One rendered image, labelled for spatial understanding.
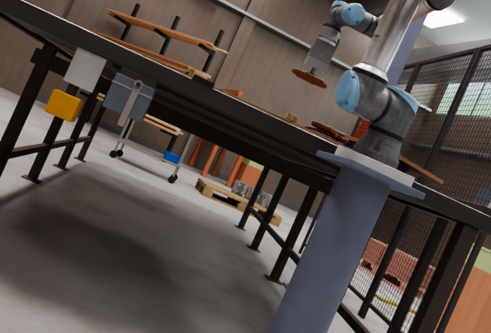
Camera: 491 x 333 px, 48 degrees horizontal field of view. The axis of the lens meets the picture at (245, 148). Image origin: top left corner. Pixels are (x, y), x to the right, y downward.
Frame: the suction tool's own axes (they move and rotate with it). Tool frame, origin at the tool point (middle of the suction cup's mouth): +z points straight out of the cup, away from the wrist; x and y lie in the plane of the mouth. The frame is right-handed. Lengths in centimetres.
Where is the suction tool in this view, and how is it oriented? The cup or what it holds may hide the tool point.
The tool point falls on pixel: (309, 79)
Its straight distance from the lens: 214.9
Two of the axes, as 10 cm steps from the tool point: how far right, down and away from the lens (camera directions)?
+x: 1.0, 0.3, -9.9
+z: -4.1, 9.1, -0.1
